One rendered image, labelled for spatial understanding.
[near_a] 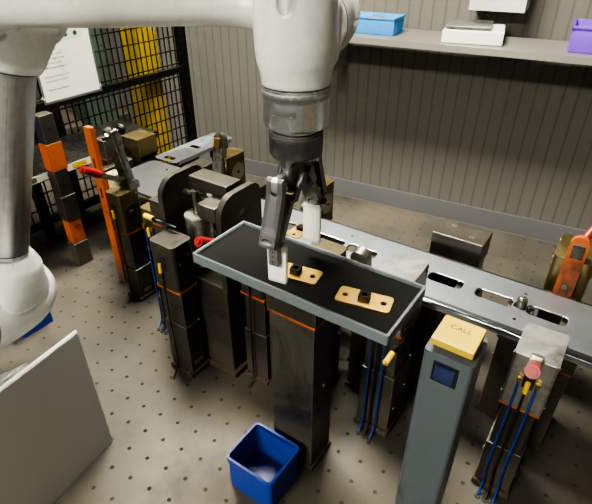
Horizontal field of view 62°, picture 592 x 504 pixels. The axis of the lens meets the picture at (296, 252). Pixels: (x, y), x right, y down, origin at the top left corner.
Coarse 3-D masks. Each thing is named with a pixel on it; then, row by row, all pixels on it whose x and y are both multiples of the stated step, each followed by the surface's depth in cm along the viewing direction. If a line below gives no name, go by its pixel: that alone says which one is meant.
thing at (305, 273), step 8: (288, 264) 82; (296, 264) 80; (288, 272) 80; (296, 272) 79; (304, 272) 80; (312, 272) 80; (320, 272) 80; (296, 280) 78; (304, 280) 78; (312, 280) 78
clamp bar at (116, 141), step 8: (104, 128) 123; (120, 128) 124; (104, 136) 122; (112, 136) 122; (112, 144) 124; (120, 144) 124; (112, 152) 126; (120, 152) 125; (120, 160) 126; (120, 168) 128; (128, 168) 129; (120, 176) 131; (128, 176) 130
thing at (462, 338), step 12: (444, 324) 70; (456, 324) 70; (468, 324) 70; (432, 336) 68; (444, 336) 68; (456, 336) 68; (468, 336) 68; (480, 336) 68; (444, 348) 67; (456, 348) 66; (468, 348) 66
